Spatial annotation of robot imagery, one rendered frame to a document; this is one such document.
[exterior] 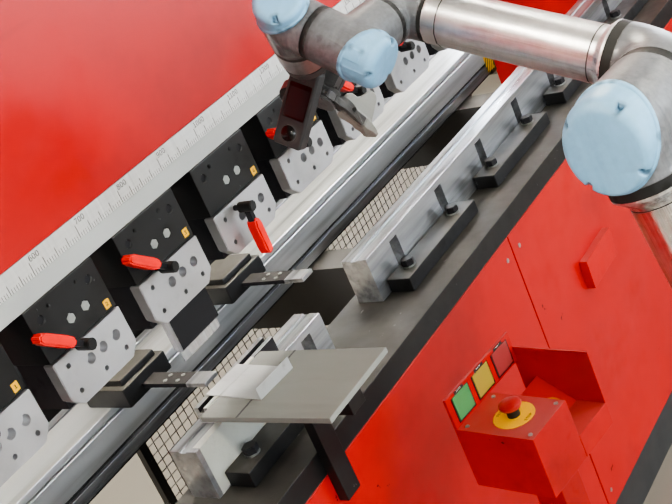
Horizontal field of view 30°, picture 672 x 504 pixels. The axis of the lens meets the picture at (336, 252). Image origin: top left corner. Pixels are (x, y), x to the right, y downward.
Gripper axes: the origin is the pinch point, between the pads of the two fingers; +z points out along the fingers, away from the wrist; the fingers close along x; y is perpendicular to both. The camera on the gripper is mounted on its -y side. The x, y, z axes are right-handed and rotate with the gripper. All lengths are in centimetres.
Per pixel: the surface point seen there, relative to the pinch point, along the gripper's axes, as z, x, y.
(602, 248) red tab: 102, -31, 28
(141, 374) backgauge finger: 28, 24, -44
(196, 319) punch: 12.3, 12.0, -34.0
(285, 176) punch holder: 21.3, 12.5, -3.9
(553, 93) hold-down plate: 98, -7, 59
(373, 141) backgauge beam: 87, 25, 30
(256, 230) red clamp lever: 12.5, 9.3, -16.7
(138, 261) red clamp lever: -9.5, 14.5, -32.3
